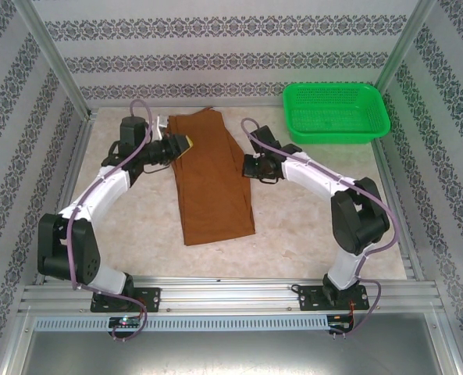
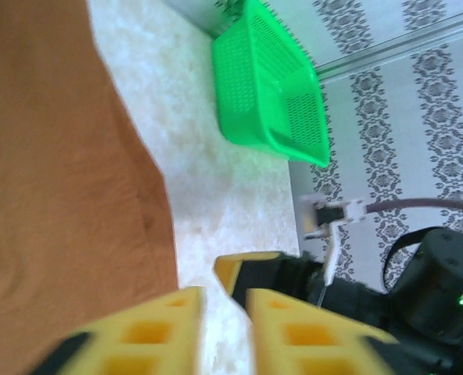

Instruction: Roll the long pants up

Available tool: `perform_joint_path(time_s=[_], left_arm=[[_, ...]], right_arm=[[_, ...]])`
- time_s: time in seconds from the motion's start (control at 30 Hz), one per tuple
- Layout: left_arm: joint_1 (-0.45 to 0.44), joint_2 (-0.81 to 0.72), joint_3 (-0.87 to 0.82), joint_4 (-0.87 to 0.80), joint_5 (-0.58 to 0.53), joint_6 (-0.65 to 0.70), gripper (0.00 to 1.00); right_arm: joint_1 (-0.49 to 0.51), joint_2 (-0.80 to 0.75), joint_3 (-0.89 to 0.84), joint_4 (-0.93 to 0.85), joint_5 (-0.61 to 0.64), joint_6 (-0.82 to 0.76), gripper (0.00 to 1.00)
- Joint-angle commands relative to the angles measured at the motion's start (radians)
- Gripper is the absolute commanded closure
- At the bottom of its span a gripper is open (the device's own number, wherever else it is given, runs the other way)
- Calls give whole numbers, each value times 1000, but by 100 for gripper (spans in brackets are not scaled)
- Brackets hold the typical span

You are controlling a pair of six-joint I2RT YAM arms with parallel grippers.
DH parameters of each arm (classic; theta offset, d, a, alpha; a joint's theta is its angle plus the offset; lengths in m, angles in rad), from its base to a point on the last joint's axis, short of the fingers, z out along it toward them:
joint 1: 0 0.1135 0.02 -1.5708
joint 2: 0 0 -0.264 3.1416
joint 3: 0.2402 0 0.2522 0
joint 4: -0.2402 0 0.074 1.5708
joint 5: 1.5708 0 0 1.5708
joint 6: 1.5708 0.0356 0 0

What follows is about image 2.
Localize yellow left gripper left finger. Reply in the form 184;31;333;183
31;287;208;375

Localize green plastic basket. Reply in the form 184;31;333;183
210;0;331;170

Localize brown long pants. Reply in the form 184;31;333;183
0;0;179;375

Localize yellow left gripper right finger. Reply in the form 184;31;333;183
246;287;402;375

